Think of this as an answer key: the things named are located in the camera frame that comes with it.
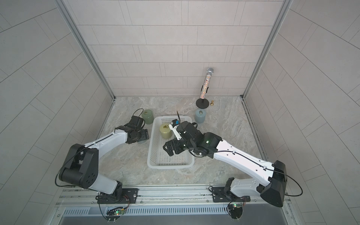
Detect white plastic perforated basket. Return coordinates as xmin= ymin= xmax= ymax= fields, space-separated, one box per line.
xmin=147 ymin=115 xmax=195 ymax=169

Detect yellow-green canister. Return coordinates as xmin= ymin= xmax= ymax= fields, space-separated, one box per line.
xmin=159 ymin=123 xmax=173 ymax=140

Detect green canister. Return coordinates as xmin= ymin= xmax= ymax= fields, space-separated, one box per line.
xmin=141 ymin=109 xmax=154 ymax=125

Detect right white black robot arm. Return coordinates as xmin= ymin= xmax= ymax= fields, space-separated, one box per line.
xmin=163 ymin=119 xmax=287 ymax=207

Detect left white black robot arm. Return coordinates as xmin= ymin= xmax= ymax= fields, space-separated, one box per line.
xmin=56 ymin=115 xmax=149 ymax=199

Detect sprinkle tube on black stand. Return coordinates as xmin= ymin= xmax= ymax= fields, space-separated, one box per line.
xmin=196 ymin=67 xmax=214 ymax=109

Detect left circuit board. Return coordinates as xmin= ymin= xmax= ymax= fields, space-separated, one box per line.
xmin=106 ymin=207 xmax=127 ymax=223

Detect circuit board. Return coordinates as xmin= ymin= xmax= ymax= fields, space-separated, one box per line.
xmin=227 ymin=204 xmax=243 ymax=220
xmin=106 ymin=207 xmax=127 ymax=223

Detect right circuit board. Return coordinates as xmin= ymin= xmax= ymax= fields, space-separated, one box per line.
xmin=227 ymin=204 xmax=243 ymax=220

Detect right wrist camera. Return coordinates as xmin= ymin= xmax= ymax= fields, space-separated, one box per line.
xmin=169 ymin=119 xmax=182 ymax=141

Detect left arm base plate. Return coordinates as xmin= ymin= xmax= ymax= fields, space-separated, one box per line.
xmin=96 ymin=187 xmax=139 ymax=204

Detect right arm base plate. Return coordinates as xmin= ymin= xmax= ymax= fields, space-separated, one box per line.
xmin=208 ymin=186 xmax=251 ymax=203

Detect aluminium rail frame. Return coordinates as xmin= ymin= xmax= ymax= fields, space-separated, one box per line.
xmin=54 ymin=184 xmax=292 ymax=209

